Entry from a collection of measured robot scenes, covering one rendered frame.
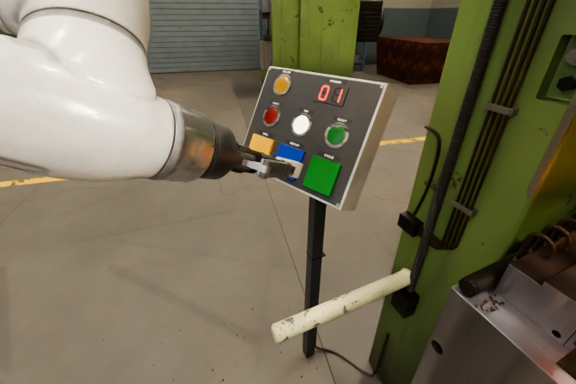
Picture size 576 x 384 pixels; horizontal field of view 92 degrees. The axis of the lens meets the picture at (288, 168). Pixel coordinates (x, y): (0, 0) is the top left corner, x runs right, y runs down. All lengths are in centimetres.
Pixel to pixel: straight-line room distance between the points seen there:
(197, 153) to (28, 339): 169
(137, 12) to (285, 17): 473
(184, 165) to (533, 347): 53
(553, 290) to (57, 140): 60
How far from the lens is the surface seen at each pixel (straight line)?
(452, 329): 63
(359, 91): 64
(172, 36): 813
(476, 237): 78
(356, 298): 86
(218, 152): 34
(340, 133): 62
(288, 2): 505
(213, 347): 154
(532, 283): 57
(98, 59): 29
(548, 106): 64
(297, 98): 71
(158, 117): 29
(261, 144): 73
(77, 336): 182
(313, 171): 63
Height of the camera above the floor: 132
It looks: 29 degrees down
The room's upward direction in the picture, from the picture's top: straight up
